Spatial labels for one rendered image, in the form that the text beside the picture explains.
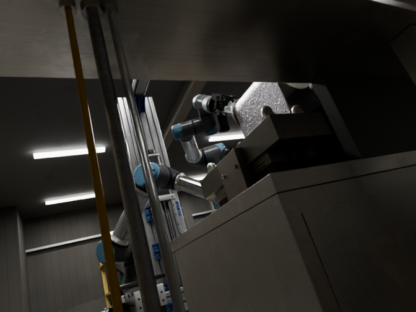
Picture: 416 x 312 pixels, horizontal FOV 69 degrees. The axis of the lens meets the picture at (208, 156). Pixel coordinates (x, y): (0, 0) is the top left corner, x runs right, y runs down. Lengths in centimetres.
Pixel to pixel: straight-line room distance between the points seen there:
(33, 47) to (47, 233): 954
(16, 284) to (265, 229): 805
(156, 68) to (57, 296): 932
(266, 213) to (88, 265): 931
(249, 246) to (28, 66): 53
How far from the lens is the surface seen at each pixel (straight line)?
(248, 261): 70
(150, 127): 215
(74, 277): 979
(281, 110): 92
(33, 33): 53
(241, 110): 109
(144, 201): 147
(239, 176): 73
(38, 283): 982
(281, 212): 57
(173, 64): 61
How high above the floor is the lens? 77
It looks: 20 degrees up
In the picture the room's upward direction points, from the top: 17 degrees counter-clockwise
